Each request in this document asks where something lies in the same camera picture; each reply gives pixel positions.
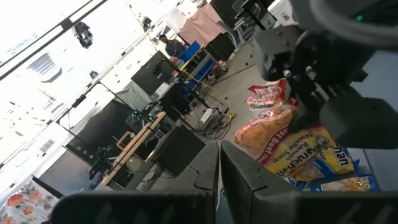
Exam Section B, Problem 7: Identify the floral patterned cloth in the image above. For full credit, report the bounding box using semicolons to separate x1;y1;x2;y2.
0;179;65;224

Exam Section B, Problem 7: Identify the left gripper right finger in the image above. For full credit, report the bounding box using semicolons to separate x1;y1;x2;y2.
220;140;398;224

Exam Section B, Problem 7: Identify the pink cloth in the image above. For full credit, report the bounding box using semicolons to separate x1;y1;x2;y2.
178;2;228;48

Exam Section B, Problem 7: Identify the blue-grey table mat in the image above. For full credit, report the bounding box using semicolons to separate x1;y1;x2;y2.
214;49;398;224

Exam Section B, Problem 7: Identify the black ceiling spotlight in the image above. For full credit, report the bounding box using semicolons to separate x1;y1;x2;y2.
141;16;153;31
72;21;95;50

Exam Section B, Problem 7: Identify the blue soy sauce ramen pack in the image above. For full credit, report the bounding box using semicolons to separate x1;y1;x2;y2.
287;142;358;183
284;173;381;192

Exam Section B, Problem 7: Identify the black panel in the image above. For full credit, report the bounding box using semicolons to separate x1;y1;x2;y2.
151;124;206;179

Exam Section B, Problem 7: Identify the wooden workbench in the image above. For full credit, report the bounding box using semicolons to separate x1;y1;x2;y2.
101;111;167;187

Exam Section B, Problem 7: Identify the person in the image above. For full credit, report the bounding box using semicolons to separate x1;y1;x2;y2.
158;33;188;59

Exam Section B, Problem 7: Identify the black backdrop board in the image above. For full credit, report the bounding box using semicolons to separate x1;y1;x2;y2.
63;98;139;164

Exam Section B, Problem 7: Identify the clear plastic bin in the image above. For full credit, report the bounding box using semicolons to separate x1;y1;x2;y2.
279;136;383;192

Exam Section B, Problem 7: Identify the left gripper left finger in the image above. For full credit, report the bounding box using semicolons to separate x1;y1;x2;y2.
51;141;220;224

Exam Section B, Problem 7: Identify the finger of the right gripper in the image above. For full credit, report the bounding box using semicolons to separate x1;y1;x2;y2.
287;83;330;134
319;96;398;149

